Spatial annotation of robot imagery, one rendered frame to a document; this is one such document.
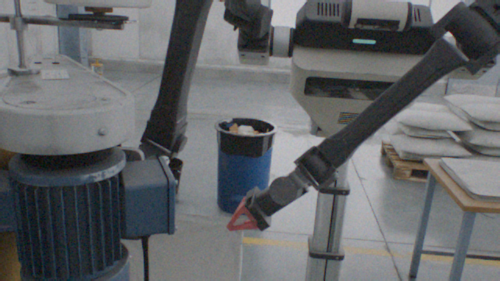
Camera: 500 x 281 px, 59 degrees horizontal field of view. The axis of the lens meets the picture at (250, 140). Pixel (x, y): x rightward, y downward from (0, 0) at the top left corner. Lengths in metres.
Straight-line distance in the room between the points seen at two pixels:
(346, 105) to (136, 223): 0.85
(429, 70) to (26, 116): 0.63
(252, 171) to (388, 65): 2.08
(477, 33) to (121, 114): 0.57
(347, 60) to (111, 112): 0.82
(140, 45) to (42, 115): 8.86
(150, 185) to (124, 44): 8.90
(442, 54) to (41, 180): 0.65
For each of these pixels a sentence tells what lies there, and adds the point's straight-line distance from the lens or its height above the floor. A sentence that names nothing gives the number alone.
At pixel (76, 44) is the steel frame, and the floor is 0.52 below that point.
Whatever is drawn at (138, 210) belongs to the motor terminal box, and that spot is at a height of 1.26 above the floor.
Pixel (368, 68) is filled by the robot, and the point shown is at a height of 1.39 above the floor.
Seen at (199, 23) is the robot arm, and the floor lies 1.51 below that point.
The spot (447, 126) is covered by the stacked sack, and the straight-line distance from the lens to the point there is 4.36.
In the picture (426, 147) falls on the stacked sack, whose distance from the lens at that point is 4.34.
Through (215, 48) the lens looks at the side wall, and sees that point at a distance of 9.03.
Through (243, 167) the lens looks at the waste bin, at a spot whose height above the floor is 0.40.
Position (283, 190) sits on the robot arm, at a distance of 0.86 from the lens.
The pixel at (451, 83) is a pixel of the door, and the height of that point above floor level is 0.23.
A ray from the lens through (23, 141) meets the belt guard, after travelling 0.57.
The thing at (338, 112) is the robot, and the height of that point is 1.24.
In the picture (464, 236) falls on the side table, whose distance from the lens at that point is 2.26.
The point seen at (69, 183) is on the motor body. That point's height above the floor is 1.32.
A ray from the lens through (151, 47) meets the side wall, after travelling 9.33.
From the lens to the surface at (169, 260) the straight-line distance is 1.08.
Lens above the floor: 1.55
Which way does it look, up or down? 18 degrees down
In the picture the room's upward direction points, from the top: 3 degrees clockwise
